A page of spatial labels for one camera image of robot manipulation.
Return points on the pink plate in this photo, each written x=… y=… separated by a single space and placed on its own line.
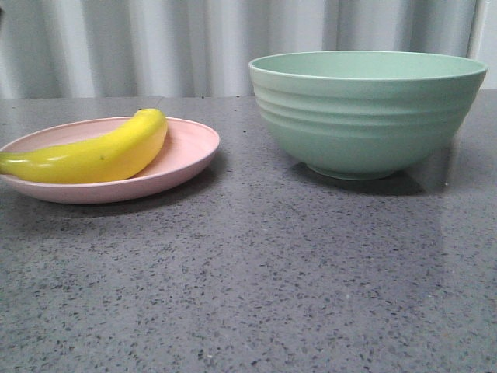
x=188 y=149

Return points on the green ribbed bowl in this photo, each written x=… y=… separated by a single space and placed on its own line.
x=363 y=115

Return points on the yellow banana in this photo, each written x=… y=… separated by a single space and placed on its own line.
x=117 y=155

